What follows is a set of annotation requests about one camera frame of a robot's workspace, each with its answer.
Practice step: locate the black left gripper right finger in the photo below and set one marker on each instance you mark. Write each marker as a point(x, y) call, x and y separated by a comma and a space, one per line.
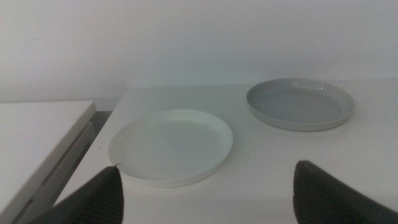
point(320, 199)

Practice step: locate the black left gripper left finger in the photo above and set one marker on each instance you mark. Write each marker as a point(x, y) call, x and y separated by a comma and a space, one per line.
point(99, 199)

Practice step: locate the grey shallow bowl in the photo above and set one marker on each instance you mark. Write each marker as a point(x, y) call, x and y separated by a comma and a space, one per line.
point(298, 105)

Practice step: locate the white shallow bowl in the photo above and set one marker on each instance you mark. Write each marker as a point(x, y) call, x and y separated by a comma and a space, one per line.
point(171, 149)

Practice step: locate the white side table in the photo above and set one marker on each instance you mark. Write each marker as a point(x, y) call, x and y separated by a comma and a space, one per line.
point(28, 137)

